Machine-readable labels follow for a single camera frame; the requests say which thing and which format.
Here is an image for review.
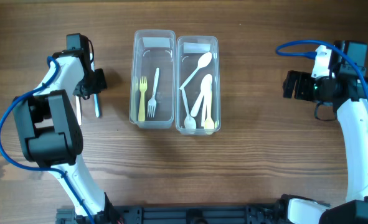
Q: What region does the white fork container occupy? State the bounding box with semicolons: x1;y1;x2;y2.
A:
148;67;159;118

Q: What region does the light blue plastic fork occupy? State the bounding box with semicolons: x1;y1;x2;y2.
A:
93;94;101;118

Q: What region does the yellow plastic spoon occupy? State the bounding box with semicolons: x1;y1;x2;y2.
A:
204;90;215;134

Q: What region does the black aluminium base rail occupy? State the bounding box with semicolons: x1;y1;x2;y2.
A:
55;202;296;224

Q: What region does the white slim plastic spoon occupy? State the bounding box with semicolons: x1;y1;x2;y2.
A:
181;89;196;131

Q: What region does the left clear plastic container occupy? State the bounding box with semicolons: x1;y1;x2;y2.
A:
129;29;176;129

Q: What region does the yellow plastic fork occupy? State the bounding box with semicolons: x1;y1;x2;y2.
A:
138;77;148;121

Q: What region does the right clear plastic container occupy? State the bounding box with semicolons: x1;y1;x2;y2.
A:
176;35;221;135

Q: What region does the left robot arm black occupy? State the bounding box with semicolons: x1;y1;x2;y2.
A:
7;33;119;223

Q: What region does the left blue cable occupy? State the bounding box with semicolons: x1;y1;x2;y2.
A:
0;55;96;224

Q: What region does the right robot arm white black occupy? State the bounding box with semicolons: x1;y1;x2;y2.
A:
275;40;368;223

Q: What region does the clear plastic container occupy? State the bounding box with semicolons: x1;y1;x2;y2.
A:
129;29;176;129
176;35;221;135

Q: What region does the white fork tines up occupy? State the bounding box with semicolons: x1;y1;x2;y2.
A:
75;96;82;126

